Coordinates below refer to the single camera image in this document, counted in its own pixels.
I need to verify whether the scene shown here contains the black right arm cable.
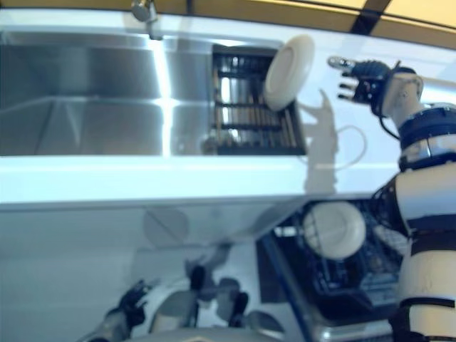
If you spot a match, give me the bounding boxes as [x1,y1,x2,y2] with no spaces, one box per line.
[377,60,403,140]

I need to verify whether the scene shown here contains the chrome kitchen faucet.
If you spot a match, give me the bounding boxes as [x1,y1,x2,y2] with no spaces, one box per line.
[130,0,164,41]

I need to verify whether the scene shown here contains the white cabinet door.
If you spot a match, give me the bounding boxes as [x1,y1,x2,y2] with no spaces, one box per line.
[0,208,229,342]

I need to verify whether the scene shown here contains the black sink drying rack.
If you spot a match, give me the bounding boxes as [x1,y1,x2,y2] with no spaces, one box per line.
[212,42,309,157]

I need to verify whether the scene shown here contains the black window frame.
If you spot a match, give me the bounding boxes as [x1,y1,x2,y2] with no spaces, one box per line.
[185,0,456,46]

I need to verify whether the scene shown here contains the stainless steel sink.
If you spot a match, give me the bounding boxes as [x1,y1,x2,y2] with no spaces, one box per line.
[0,31,308,157]

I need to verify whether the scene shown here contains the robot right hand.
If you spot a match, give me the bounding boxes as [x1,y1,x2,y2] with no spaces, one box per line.
[327,56,389,104]

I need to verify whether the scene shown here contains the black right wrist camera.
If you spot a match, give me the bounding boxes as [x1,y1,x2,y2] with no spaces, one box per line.
[359,80,381,105]

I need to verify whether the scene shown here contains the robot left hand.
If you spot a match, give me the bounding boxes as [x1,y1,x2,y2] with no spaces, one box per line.
[119,279,157,327]

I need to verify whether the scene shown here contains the cream ceramic plate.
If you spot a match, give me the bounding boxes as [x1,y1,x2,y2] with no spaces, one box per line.
[263,34,316,112]
[302,202,368,259]

